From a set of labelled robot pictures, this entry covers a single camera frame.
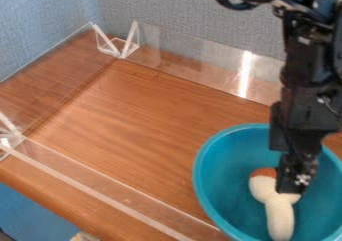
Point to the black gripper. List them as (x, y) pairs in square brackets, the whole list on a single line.
[(305, 116)]

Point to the white brown toy mushroom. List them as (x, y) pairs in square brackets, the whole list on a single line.
[(278, 203)]

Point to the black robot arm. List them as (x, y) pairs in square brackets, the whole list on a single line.
[(311, 37)]

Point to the blue plastic bowl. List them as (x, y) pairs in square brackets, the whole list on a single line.
[(231, 154)]

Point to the clear acrylic back panel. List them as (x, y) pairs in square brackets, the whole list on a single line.
[(222, 67)]

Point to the clear acrylic panel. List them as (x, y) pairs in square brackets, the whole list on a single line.
[(74, 59), (222, 67), (156, 214)]

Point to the clear acrylic front panel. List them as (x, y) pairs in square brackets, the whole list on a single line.
[(156, 214)]

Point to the clear acrylic left panel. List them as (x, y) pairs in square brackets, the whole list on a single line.
[(74, 59)]

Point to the clear acrylic corner bracket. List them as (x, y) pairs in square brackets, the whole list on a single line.
[(118, 47)]

